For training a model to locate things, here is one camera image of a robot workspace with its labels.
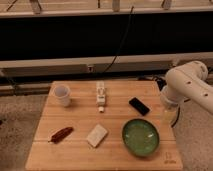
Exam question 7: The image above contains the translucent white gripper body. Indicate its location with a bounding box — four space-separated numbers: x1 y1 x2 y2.
162 103 178 125

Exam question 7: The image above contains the dark red pepper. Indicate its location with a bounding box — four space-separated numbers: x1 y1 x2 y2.
50 127 73 144

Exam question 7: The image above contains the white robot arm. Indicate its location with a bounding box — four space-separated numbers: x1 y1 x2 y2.
160 61 213 125

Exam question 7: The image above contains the white sponge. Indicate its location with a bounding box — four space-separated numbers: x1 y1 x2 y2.
86 124 108 148

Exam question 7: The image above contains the black rectangular block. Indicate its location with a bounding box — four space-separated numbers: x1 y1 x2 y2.
129 97 150 116

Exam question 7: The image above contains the green bowl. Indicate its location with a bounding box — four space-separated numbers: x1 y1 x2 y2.
122 119 160 157

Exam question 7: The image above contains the wooden cutting board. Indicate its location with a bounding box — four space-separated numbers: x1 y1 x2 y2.
26 81 183 171

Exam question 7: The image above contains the white plastic cup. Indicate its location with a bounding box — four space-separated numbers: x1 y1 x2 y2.
53 85 71 107

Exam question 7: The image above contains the black hanging cable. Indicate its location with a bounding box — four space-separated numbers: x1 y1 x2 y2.
101 4 135 74

